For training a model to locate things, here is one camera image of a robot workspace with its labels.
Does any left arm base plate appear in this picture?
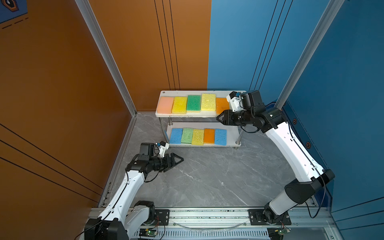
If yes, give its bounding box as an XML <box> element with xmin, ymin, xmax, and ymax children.
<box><xmin>144</xmin><ymin>209</ymin><xmax>170</xmax><ymax>226</ymax></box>

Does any pink sponge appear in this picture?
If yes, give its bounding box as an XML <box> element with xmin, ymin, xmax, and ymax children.
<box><xmin>156</xmin><ymin>97</ymin><xmax>174</xmax><ymax>115</ymax></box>

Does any pale yellow sponge row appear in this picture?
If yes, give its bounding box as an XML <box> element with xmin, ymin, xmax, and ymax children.
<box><xmin>191</xmin><ymin>129</ymin><xmax>205</xmax><ymax>146</ymax></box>

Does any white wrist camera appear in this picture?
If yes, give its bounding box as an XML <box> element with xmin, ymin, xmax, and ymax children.
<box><xmin>226</xmin><ymin>91</ymin><xmax>243</xmax><ymax>112</ymax></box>
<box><xmin>156</xmin><ymin>141</ymin><xmax>169</xmax><ymax>158</ymax></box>

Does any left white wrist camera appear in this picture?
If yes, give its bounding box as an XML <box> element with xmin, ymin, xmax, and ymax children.
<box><xmin>156</xmin><ymin>141</ymin><xmax>169</xmax><ymax>158</ymax></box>

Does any aluminium front rail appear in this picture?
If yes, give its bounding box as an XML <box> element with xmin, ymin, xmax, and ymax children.
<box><xmin>79</xmin><ymin>206</ymin><xmax>343</xmax><ymax>240</ymax></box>

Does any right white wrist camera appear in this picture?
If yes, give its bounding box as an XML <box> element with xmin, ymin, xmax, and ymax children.
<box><xmin>226</xmin><ymin>91</ymin><xmax>243</xmax><ymax>112</ymax></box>

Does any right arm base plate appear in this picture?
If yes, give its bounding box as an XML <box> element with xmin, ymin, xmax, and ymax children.
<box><xmin>248</xmin><ymin>209</ymin><xmax>292</xmax><ymax>226</ymax></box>

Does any light green sponge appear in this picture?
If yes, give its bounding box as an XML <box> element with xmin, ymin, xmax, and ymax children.
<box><xmin>181</xmin><ymin>128</ymin><xmax>194</xmax><ymax>144</ymax></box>

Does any green circuit board left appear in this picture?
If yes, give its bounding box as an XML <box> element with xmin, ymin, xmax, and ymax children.
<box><xmin>138</xmin><ymin>229</ymin><xmax>158</xmax><ymax>239</ymax></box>

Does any bright yellow sponge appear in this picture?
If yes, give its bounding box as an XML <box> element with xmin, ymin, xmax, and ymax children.
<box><xmin>172</xmin><ymin>97</ymin><xmax>188</xmax><ymax>115</ymax></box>

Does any circuit board right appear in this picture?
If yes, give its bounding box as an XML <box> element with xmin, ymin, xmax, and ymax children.
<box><xmin>267</xmin><ymin>228</ymin><xmax>291</xmax><ymax>240</ymax></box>

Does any white two-tier shelf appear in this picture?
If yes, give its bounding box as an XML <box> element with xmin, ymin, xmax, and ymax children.
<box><xmin>156</xmin><ymin>90</ymin><xmax>244</xmax><ymax>148</ymax></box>

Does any orange sponge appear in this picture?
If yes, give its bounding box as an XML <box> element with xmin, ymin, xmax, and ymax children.
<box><xmin>216</xmin><ymin>98</ymin><xmax>231</xmax><ymax>116</ymax></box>
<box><xmin>204</xmin><ymin>129</ymin><xmax>216</xmax><ymax>145</ymax></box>

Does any blue sponge row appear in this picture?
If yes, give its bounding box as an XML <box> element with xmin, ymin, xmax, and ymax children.
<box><xmin>170</xmin><ymin>128</ymin><xmax>183</xmax><ymax>145</ymax></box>
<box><xmin>214</xmin><ymin>129</ymin><xmax>227</xmax><ymax>146</ymax></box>

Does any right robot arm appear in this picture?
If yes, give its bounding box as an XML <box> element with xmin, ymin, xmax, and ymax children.
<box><xmin>216</xmin><ymin>91</ymin><xmax>335</xmax><ymax>225</ymax></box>

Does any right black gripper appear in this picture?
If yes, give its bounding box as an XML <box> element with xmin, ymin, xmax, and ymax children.
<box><xmin>215</xmin><ymin>108</ymin><xmax>255</xmax><ymax>125</ymax></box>

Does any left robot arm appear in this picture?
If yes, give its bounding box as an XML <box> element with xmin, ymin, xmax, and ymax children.
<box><xmin>81</xmin><ymin>142</ymin><xmax>184</xmax><ymax>240</ymax></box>

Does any dark green sponge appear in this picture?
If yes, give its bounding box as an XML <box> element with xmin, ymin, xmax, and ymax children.
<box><xmin>187</xmin><ymin>95</ymin><xmax>201</xmax><ymax>113</ymax></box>

